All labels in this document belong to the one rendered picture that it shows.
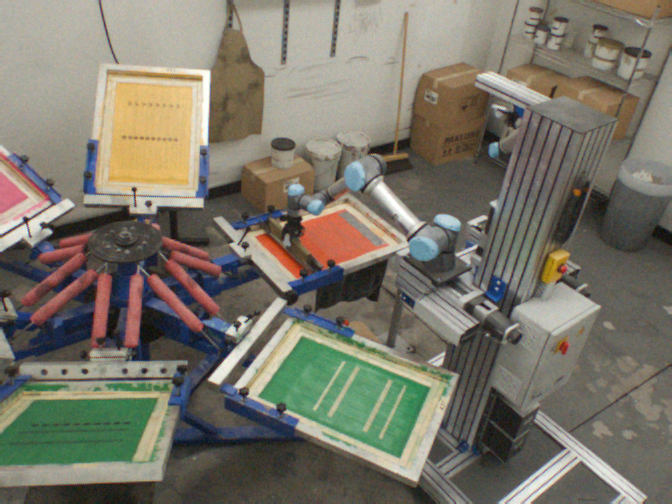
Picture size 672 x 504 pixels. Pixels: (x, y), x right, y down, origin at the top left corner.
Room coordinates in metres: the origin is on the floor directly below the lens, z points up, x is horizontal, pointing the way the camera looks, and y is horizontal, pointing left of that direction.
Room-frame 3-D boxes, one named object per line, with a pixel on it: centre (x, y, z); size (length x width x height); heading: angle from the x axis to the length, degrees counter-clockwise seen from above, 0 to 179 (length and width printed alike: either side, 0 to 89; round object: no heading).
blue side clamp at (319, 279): (2.54, 0.07, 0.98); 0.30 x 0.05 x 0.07; 130
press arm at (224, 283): (2.62, 0.40, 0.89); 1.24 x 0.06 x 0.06; 130
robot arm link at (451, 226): (2.42, -0.47, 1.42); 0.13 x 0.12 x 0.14; 145
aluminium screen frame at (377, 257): (2.91, 0.06, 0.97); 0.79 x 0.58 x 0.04; 130
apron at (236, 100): (4.75, 0.91, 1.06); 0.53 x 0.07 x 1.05; 130
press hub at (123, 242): (2.22, 0.87, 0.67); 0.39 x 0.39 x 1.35
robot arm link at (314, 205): (2.70, 0.13, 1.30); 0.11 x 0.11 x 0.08; 55
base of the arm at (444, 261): (2.43, -0.47, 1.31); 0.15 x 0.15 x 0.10
